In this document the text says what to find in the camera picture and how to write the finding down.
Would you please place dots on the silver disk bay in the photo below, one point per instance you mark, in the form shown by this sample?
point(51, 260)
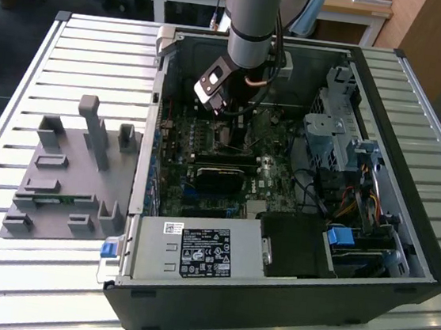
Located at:
point(397, 261)

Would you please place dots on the blue grey plastic bracket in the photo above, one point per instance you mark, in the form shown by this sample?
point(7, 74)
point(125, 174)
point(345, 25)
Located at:
point(366, 146)

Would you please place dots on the pale blue teach pendant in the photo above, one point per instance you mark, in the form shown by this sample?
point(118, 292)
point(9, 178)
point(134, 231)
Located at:
point(304, 28)

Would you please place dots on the small silver heatsink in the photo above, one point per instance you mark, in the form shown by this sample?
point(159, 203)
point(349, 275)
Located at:
point(256, 209)

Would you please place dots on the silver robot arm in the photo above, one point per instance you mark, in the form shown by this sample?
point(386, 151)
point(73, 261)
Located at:
point(253, 17)

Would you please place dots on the small grey camera box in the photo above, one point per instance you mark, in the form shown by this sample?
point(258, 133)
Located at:
point(287, 65)

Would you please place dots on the small CPU plate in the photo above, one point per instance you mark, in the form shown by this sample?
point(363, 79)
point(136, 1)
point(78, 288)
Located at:
point(226, 134)

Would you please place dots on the green motherboard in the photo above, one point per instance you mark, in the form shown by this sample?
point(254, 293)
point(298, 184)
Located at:
point(279, 171)

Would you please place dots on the grey power supply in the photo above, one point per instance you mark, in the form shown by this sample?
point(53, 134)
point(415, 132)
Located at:
point(151, 245)

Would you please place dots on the black CPU socket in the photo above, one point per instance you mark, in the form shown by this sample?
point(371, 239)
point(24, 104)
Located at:
point(216, 148)

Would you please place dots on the silver metal drive cage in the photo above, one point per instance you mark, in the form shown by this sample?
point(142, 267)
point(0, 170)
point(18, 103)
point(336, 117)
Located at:
point(319, 138)

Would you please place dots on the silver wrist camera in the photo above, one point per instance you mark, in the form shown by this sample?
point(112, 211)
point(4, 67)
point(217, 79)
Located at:
point(214, 78)

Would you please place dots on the black graphics card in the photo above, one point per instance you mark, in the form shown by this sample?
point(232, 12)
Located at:
point(218, 180)

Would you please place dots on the black open PC case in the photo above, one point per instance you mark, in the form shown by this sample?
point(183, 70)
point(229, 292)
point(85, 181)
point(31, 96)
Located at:
point(227, 313)

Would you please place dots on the blue disk carrier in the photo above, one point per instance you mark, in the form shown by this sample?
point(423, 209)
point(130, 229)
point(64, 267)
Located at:
point(340, 238)

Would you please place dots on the green RAM stick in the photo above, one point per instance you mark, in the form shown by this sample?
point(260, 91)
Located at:
point(67, 200)

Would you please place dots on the blue case latch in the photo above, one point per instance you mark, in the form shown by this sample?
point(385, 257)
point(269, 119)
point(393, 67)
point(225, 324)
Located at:
point(110, 250)

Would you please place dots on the black plastic shroud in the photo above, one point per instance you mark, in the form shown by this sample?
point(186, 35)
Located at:
point(295, 245)

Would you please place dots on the grey parts rack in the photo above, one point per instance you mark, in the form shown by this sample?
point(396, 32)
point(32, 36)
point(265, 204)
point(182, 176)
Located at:
point(67, 147)

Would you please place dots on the wooden cabinet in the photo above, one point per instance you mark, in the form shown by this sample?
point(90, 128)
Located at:
point(437, 46)

